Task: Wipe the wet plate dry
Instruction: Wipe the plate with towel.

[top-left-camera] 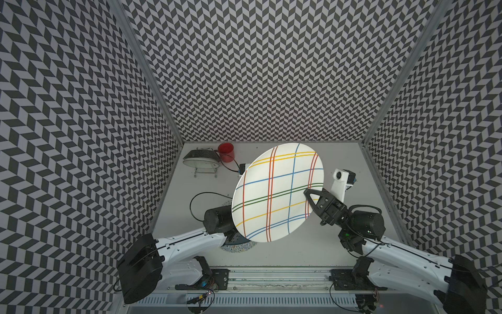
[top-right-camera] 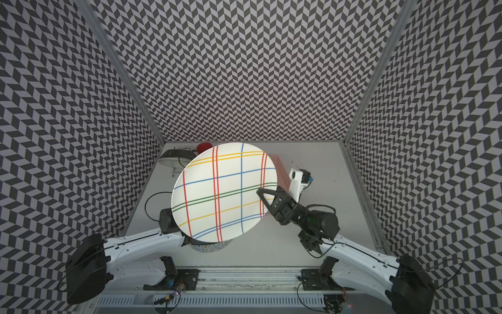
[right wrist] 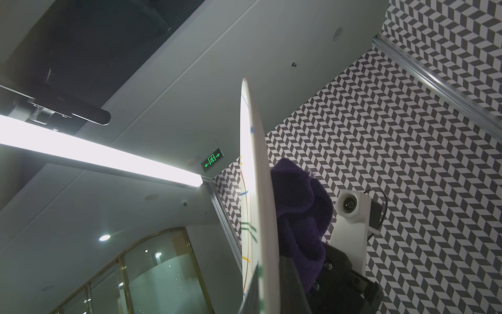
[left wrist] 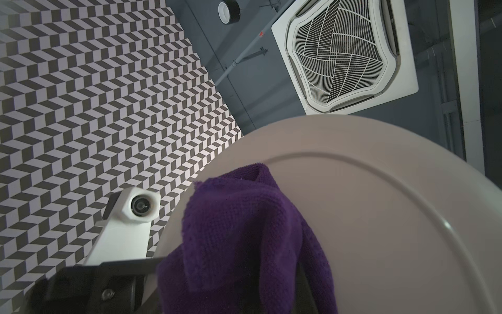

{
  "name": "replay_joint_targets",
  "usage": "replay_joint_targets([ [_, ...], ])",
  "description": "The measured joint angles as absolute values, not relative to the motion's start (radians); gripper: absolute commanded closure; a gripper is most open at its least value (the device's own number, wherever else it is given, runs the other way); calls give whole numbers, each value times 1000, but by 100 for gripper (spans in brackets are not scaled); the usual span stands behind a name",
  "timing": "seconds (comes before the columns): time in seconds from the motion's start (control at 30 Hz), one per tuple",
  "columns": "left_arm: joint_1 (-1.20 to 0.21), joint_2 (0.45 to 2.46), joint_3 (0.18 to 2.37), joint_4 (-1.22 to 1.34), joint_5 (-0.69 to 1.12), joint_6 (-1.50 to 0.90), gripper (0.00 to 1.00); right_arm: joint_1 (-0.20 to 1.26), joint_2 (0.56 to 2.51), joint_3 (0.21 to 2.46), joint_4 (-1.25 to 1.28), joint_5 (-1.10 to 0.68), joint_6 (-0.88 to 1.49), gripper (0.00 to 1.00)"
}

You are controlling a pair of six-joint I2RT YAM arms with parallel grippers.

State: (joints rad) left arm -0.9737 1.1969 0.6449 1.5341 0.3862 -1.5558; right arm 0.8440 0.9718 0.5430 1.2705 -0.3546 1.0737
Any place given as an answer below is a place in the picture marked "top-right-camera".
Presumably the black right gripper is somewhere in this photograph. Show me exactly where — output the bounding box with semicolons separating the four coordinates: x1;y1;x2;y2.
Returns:
258;185;311;230

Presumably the plaid striped white plate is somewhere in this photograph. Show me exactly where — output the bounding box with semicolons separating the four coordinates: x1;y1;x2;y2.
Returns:
171;143;278;243

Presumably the colourful squiggle pattern plate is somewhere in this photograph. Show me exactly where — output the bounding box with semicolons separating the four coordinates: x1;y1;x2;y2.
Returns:
190;240;232;253

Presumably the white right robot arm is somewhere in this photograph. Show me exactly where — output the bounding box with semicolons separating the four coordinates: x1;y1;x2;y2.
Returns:
256;188;435;313

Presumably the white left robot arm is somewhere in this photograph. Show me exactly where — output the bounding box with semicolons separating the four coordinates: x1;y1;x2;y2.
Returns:
64;209;190;305

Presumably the cream floral plate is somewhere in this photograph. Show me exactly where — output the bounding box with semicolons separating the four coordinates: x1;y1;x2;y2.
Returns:
158;156;192;169

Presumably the grey plate behind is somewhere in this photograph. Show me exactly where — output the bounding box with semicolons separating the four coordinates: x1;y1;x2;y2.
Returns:
161;149;196;160

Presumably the pink perforated plastic basket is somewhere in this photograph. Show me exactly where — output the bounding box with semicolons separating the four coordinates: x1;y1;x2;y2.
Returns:
269;154;286;188

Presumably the red plastic cup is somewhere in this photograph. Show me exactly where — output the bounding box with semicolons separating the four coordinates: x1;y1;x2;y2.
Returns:
196;142;213;154

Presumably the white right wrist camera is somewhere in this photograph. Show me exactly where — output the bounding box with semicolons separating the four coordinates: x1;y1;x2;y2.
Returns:
288;168;313;203

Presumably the chrome wire plate stand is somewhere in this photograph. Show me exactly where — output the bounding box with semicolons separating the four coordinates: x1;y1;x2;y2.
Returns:
171;167;183;178

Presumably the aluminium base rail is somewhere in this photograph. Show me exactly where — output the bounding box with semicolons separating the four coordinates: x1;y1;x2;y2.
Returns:
75;267;393;313

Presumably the aluminium corner post right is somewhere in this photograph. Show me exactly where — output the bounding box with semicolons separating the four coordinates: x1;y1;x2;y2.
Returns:
343;0;418;146

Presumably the aluminium corner post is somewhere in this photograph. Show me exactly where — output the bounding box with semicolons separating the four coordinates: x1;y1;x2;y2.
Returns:
74;0;166;146
343;0;418;146

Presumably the aluminium corner post left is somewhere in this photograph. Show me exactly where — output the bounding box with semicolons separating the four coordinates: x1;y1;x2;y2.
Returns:
74;0;166;146

